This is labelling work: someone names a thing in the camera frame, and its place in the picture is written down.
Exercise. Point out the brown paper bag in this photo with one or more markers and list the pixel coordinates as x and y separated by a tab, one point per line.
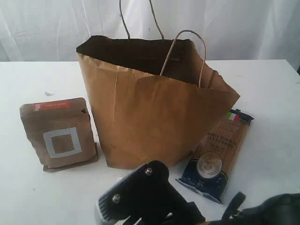
151	99

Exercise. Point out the brown kraft standup pouch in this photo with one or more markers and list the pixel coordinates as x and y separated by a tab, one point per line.
60	133

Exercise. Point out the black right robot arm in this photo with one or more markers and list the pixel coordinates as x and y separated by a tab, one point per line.
278	210

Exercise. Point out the spaghetti packet dark blue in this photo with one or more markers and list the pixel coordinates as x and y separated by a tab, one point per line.
211	163

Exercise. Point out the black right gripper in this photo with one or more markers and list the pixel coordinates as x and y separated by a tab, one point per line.
166	206

